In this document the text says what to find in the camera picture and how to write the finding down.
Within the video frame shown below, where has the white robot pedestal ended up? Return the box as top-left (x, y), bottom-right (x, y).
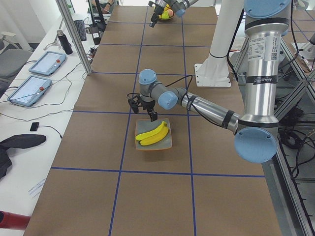
top-left (194, 0), bottom-right (244, 88)

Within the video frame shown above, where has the blue teach pendant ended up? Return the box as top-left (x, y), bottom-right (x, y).
top-left (29, 51), bottom-right (66, 76)
top-left (7, 75), bottom-right (52, 107)

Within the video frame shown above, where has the black bottle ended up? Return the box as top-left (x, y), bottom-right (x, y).
top-left (57, 29), bottom-right (73, 55)

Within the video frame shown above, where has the small black device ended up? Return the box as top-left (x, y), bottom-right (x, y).
top-left (30, 122), bottom-right (39, 132)

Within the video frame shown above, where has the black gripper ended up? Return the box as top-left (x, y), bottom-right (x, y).
top-left (149, 4), bottom-right (164, 28)
top-left (129, 95), bottom-right (158, 122)

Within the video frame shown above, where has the grey aluminium frame post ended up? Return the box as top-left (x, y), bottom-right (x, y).
top-left (56, 0), bottom-right (92, 75)

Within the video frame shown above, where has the black keyboard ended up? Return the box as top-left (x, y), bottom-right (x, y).
top-left (73, 20), bottom-right (87, 41)

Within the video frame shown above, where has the woven brown fruit basket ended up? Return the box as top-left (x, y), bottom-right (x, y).
top-left (158, 9), bottom-right (174, 20)

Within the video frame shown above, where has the blue teach pendant far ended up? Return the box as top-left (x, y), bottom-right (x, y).
top-left (29, 51), bottom-right (66, 76)

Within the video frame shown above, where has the red cylinder object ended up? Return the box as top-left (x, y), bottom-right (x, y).
top-left (0, 211), bottom-right (31, 230)

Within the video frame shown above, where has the blue teach pendant near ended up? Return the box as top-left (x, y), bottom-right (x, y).
top-left (7, 75), bottom-right (52, 107)

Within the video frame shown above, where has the black cloth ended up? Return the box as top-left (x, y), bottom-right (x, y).
top-left (0, 134), bottom-right (47, 181)

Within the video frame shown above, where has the square grey-blue plate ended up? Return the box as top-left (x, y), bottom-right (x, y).
top-left (135, 118), bottom-right (172, 151)

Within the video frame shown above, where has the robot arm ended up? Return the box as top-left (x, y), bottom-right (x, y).
top-left (148, 0), bottom-right (198, 28)
top-left (128, 0), bottom-right (292, 163)

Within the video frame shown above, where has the greenish yellow banana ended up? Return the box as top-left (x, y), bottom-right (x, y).
top-left (135, 121), bottom-right (167, 141)

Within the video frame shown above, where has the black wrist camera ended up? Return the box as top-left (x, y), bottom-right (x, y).
top-left (126, 93), bottom-right (140, 107)

